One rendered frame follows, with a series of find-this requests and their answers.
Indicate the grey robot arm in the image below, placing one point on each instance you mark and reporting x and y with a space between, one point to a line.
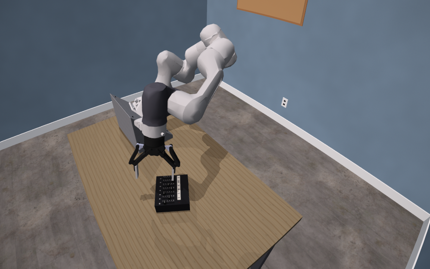
211 55

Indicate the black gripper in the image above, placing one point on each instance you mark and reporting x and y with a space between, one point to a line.
154 146

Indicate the black lighting desk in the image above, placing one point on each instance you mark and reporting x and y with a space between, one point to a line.
172 195

